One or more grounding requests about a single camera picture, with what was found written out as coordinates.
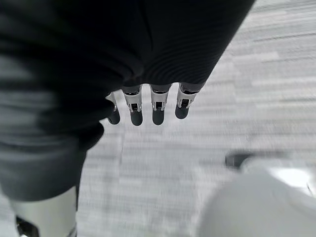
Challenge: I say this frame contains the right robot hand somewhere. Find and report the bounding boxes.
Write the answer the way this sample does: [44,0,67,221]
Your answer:
[0,0,256,237]

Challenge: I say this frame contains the silver robot leg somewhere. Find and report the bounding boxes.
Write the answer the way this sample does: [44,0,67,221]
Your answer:
[197,158,316,237]

